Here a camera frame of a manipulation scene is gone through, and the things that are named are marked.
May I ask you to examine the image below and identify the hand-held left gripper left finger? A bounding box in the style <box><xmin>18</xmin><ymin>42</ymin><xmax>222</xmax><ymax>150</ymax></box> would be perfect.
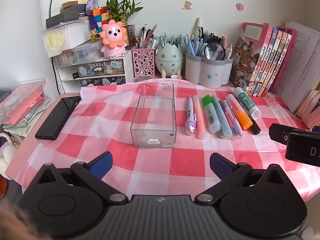
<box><xmin>32</xmin><ymin>151</ymin><xmax>128</xmax><ymax>203</ymax></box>

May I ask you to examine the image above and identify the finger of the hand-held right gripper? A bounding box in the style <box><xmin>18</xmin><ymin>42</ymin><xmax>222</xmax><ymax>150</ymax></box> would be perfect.
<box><xmin>269</xmin><ymin>123</ymin><xmax>293</xmax><ymax>145</ymax></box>

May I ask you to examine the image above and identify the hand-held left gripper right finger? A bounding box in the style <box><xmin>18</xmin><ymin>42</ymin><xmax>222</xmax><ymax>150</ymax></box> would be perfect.
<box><xmin>196</xmin><ymin>153</ymin><xmax>290</xmax><ymax>204</ymax></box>

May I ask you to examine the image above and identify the black marker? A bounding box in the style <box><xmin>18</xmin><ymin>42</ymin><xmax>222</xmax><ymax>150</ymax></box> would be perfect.
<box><xmin>236</xmin><ymin>97</ymin><xmax>261</xmax><ymax>135</ymax></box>

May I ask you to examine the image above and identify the white eraser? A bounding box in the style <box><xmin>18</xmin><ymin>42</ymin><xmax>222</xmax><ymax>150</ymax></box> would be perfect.
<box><xmin>218</xmin><ymin>129</ymin><xmax>244</xmax><ymax>140</ymax></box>

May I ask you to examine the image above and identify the orange highlighter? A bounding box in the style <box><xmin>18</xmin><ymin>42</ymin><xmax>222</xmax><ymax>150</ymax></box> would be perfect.
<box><xmin>225</xmin><ymin>94</ymin><xmax>253</xmax><ymax>130</ymax></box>

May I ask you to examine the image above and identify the purple mechanical pencil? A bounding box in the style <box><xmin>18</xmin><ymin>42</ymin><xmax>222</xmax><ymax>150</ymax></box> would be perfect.
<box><xmin>222</xmin><ymin>99</ymin><xmax>243</xmax><ymax>137</ymax></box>

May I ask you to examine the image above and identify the green glue stick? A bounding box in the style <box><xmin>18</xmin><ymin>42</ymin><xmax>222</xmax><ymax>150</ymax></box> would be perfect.
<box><xmin>234</xmin><ymin>87</ymin><xmax>261</xmax><ymax>119</ymax></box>

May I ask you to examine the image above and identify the pale blue highlighter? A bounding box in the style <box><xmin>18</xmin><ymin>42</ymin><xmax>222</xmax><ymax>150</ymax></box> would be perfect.
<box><xmin>211</xmin><ymin>94</ymin><xmax>233</xmax><ymax>136</ymax></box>

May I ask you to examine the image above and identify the peach highlighter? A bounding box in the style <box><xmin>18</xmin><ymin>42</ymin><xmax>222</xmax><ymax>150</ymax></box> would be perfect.
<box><xmin>192</xmin><ymin>95</ymin><xmax>208</xmax><ymax>140</ymax></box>

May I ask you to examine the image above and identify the green cap highlighter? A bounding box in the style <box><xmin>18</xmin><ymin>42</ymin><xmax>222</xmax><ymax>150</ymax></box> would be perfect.
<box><xmin>202</xmin><ymin>94</ymin><xmax>222</xmax><ymax>134</ymax></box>

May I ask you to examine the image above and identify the clear plastic box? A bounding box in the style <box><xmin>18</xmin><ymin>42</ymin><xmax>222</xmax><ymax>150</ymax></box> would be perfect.
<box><xmin>130</xmin><ymin>82</ymin><xmax>177</xmax><ymax>148</ymax></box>

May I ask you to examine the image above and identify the purple cartoon pen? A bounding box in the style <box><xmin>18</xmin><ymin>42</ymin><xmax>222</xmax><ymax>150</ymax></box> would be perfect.
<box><xmin>185</xmin><ymin>96</ymin><xmax>196</xmax><ymax>136</ymax></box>

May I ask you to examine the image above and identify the pink ribbed folder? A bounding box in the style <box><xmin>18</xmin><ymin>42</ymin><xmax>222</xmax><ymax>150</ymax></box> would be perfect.
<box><xmin>297</xmin><ymin>90</ymin><xmax>320</xmax><ymax>130</ymax></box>

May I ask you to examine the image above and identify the pink checked tablecloth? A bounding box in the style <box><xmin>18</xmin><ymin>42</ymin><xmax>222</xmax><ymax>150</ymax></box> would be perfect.
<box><xmin>21</xmin><ymin>77</ymin><xmax>320</xmax><ymax>205</ymax></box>

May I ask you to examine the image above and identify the black smartphone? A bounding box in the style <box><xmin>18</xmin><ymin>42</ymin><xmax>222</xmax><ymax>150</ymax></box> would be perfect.
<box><xmin>35</xmin><ymin>96</ymin><xmax>82</xmax><ymax>140</ymax></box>

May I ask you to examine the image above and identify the comic book with white spine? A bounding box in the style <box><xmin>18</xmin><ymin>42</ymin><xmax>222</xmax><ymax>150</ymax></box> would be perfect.
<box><xmin>264</xmin><ymin>32</ymin><xmax>292</xmax><ymax>97</ymax></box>
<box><xmin>255</xmin><ymin>29</ymin><xmax>279</xmax><ymax>97</ymax></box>
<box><xmin>260</xmin><ymin>31</ymin><xmax>285</xmax><ymax>97</ymax></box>

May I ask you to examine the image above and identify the white printed book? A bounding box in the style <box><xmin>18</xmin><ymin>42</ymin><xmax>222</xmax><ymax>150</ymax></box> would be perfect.
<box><xmin>276</xmin><ymin>21</ymin><xmax>320</xmax><ymax>114</ymax></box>

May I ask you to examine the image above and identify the comic book with cat cover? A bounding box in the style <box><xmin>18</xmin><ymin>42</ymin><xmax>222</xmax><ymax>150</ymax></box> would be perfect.
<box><xmin>230</xmin><ymin>22</ymin><xmax>273</xmax><ymax>95</ymax></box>

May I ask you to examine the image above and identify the stack of pastel booklets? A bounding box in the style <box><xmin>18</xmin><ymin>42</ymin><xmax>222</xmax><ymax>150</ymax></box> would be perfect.
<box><xmin>0</xmin><ymin>97</ymin><xmax>54</xmax><ymax>138</ymax></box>

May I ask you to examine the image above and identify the black sticker drawer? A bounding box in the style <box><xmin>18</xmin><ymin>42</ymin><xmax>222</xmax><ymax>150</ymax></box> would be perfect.
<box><xmin>80</xmin><ymin>76</ymin><xmax>125</xmax><ymax>87</ymax></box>

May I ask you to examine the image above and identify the grey flower-shaped pen holder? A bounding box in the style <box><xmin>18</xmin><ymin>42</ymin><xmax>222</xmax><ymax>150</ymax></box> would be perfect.
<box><xmin>185</xmin><ymin>51</ymin><xmax>234</xmax><ymax>89</ymax></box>

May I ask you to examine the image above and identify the white drawer organizer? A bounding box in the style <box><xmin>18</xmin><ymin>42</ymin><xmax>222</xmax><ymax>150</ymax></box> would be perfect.
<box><xmin>52</xmin><ymin>52</ymin><xmax>133</xmax><ymax>94</ymax></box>

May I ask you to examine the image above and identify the white plush toy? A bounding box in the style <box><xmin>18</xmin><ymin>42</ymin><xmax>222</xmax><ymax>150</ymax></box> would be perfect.
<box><xmin>0</xmin><ymin>140</ymin><xmax>18</xmax><ymax>180</ymax></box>

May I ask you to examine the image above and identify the clear sticker drawer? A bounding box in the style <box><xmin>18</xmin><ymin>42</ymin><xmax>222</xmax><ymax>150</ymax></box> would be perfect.
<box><xmin>76</xmin><ymin>59</ymin><xmax>125</xmax><ymax>78</ymax></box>

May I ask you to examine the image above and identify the black magnifying glass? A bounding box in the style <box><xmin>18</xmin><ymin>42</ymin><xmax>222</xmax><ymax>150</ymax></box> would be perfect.
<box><xmin>204</xmin><ymin>42</ymin><xmax>227</xmax><ymax>60</ymax></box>

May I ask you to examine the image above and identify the fuzzy beige sleeve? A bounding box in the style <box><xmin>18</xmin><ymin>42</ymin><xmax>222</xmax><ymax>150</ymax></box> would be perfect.
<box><xmin>0</xmin><ymin>200</ymin><xmax>40</xmax><ymax>240</ymax></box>

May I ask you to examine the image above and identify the pink perforated pen holder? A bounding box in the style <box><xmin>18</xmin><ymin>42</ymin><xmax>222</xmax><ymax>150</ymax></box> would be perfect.
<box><xmin>132</xmin><ymin>47</ymin><xmax>156</xmax><ymax>77</ymax></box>

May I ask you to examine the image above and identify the clear box with pastel items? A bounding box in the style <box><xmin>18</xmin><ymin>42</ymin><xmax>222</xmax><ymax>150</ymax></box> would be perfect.
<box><xmin>54</xmin><ymin>50</ymin><xmax>77</xmax><ymax>67</ymax></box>

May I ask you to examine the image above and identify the clear compartment box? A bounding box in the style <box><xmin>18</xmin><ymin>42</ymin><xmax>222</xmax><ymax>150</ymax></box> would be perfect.
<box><xmin>72</xmin><ymin>40</ymin><xmax>104</xmax><ymax>63</ymax></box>

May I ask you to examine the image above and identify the green egg pen holder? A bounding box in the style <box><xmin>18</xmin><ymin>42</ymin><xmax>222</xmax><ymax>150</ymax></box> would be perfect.
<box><xmin>155</xmin><ymin>42</ymin><xmax>185</xmax><ymax>79</ymax></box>

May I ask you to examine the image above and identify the bunch of blue black pens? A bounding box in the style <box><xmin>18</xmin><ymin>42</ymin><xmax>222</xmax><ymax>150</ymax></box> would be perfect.
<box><xmin>184</xmin><ymin>17</ymin><xmax>234</xmax><ymax>60</ymax></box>

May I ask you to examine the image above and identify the pink lion toy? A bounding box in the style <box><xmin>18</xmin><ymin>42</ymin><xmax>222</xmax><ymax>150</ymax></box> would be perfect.
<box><xmin>99</xmin><ymin>19</ymin><xmax>128</xmax><ymax>59</ymax></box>

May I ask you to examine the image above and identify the pale sheet with yellow clips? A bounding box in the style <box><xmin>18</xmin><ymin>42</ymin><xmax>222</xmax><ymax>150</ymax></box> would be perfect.
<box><xmin>42</xmin><ymin>29</ymin><xmax>65</xmax><ymax>57</ymax></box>

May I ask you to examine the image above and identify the white storage box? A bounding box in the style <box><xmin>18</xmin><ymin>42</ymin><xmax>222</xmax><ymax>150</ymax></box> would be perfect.
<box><xmin>61</xmin><ymin>22</ymin><xmax>92</xmax><ymax>49</ymax></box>

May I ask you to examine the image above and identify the glass vase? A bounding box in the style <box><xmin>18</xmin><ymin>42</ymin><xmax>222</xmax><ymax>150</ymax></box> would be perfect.
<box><xmin>125</xmin><ymin>24</ymin><xmax>136</xmax><ymax>47</ymax></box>

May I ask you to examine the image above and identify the bunch of assorted pens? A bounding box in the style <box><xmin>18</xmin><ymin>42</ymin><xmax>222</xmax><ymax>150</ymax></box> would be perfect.
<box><xmin>134</xmin><ymin>23</ymin><xmax>158</xmax><ymax>49</ymax></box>

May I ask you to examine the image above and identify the bunch of grey-green pens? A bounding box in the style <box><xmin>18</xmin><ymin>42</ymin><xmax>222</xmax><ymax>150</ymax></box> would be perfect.
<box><xmin>158</xmin><ymin>32</ymin><xmax>183</xmax><ymax>48</ymax></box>

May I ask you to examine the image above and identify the colourful puzzle cube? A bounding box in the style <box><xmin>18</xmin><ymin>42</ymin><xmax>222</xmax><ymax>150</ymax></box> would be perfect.
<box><xmin>90</xmin><ymin>8</ymin><xmax>111</xmax><ymax>27</ymax></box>

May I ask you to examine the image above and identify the dark grey box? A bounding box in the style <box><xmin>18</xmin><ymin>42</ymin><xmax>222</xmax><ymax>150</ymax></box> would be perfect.
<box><xmin>46</xmin><ymin>14</ymin><xmax>66</xmax><ymax>29</ymax></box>
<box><xmin>60</xmin><ymin>4</ymin><xmax>87</xmax><ymax>23</ymax></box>

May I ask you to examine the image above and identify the green bamboo plant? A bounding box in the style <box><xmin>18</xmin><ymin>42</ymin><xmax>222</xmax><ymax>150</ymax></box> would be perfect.
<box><xmin>106</xmin><ymin>0</ymin><xmax>143</xmax><ymax>27</ymax></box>

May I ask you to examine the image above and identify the purple sachet bag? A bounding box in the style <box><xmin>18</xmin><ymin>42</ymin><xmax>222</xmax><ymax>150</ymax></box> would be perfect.
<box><xmin>86</xmin><ymin>0</ymin><xmax>100</xmax><ymax>14</ymax></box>

